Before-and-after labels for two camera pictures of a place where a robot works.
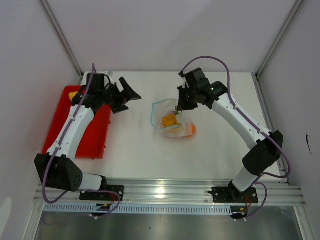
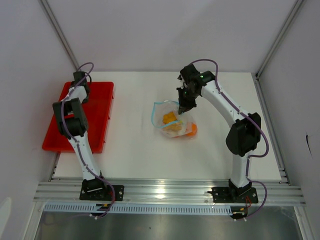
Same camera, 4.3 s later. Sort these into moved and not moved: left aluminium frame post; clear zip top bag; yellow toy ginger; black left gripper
Moved: black left gripper
Not moved: clear zip top bag; yellow toy ginger; left aluminium frame post
